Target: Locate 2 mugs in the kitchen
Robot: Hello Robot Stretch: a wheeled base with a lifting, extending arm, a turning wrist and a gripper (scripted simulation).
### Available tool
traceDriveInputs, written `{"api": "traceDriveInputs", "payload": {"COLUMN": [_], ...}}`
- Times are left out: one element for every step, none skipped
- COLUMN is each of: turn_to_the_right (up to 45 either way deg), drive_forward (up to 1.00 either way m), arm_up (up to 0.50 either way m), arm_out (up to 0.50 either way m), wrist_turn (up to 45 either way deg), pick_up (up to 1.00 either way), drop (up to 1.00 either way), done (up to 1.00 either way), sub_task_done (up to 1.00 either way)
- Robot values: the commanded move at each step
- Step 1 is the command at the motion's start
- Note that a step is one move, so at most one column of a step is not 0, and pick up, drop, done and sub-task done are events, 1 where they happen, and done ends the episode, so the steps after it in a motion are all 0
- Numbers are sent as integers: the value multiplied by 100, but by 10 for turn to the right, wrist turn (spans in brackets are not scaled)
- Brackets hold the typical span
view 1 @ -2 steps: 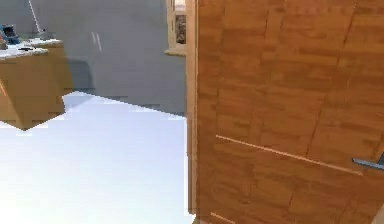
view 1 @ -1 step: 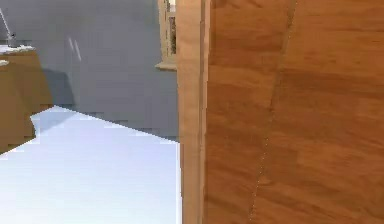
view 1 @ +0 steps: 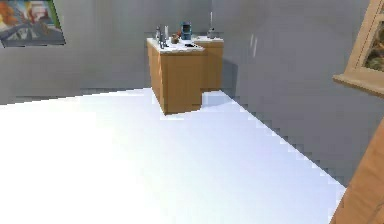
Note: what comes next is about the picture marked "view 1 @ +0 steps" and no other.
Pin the wooden cabinet with white top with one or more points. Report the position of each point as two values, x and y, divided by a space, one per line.
181 73

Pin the small black flat object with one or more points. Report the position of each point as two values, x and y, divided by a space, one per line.
189 44

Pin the blue coffee machine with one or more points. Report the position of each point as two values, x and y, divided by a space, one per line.
186 30

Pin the grey slim bottle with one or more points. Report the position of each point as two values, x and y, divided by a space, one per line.
158 32

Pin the wooden framed window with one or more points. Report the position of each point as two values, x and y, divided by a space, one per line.
366 53

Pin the brown wooden furniture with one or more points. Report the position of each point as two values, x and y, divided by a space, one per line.
365 186

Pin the colourful framed wall picture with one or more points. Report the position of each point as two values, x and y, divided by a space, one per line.
28 21

